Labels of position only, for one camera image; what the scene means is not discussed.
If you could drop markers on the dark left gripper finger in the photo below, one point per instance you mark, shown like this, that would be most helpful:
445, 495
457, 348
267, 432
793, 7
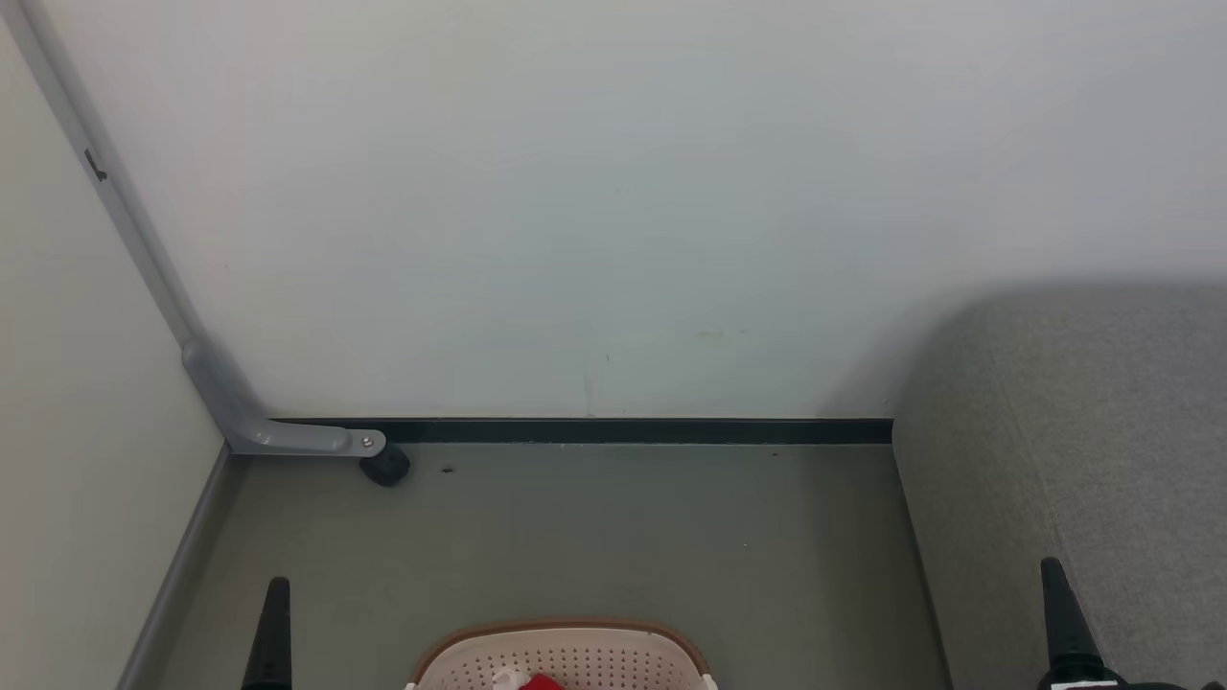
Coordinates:
273, 642

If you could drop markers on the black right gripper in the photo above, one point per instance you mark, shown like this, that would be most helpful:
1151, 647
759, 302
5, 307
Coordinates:
1112, 684

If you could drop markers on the red garment with navy trim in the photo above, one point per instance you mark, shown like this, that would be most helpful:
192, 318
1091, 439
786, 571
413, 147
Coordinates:
544, 683

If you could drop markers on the grey fabric sofa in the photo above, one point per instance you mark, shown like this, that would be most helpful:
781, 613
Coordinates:
1102, 431

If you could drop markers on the black caster wheel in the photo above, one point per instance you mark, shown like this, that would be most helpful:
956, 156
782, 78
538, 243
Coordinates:
386, 468

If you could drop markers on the cream perforated laundry basket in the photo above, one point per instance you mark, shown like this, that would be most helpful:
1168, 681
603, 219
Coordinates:
575, 656

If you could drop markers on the black baseboard strip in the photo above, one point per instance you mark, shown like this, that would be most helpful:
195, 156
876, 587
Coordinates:
623, 431

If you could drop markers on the grey wall skirting strip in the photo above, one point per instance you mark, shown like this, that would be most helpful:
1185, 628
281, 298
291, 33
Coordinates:
173, 585

